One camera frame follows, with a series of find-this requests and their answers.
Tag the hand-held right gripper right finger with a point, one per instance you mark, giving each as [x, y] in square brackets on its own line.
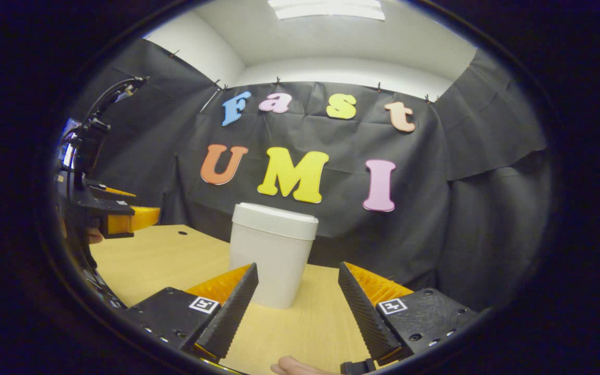
[362, 312]

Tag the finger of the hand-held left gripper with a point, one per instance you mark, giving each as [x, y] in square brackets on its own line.
[136, 220]
[115, 191]

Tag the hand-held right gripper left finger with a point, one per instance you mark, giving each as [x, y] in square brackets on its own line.
[235, 307]

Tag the white garbage bin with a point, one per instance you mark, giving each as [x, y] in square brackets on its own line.
[271, 255]

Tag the wooden desktop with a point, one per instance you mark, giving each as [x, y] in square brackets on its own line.
[149, 260]

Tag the black backdrop cloth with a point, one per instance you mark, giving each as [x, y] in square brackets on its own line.
[435, 234]

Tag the ceiling light panel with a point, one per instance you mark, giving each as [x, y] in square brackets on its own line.
[326, 9]

